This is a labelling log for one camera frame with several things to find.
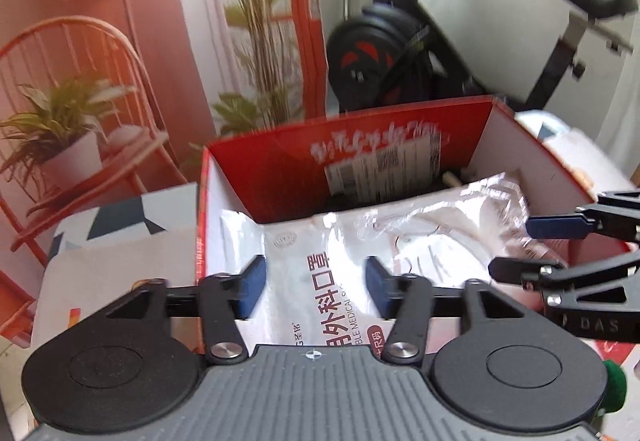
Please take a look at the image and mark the white mask plastic bag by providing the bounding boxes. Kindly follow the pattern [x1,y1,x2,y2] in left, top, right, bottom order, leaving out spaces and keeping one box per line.
[219,174,561,350]

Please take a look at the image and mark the living room backdrop poster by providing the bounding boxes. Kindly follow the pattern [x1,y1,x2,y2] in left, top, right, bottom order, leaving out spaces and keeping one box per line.
[1,0,326,347]

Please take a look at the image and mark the green felt zongzi toy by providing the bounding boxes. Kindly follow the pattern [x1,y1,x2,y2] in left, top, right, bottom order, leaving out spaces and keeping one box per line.
[601,360,627,414]

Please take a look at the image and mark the red strawberry cardboard box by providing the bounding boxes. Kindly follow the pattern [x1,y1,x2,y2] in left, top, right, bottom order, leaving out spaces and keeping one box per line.
[193,96,633,357]

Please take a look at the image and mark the white patterned table cloth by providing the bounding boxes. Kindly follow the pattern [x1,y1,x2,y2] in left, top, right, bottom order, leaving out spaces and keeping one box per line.
[29,110,640,441]

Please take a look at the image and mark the black exercise bike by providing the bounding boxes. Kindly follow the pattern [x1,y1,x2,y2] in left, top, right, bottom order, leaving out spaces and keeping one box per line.
[321,0,639,112]

